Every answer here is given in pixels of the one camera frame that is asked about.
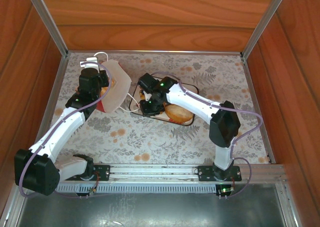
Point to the small knotted fake bread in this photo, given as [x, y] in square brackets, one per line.
[142, 96]

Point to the red white paper bag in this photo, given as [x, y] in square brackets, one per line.
[117, 82]

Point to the large round fake loaf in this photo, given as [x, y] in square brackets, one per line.
[180, 114]

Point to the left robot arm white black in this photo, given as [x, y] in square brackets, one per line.
[62, 127]

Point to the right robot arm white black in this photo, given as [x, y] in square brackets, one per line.
[190, 99]

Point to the white strawberry print tray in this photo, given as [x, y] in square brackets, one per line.
[135, 106]

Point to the floral patterned table mat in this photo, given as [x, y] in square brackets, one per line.
[150, 142]

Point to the grey metal sheet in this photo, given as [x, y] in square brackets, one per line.
[150, 212]

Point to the small circuit board green light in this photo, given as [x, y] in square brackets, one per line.
[225, 190]

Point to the aluminium frame rail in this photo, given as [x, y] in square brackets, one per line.
[205, 52]
[55, 87]
[251, 87]
[12, 212]
[287, 204]

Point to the aluminium frame post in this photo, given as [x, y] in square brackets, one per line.
[265, 19]
[47, 19]

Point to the aluminium mounting rail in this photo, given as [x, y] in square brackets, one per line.
[155, 172]

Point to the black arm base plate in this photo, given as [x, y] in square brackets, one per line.
[102, 173]
[205, 173]

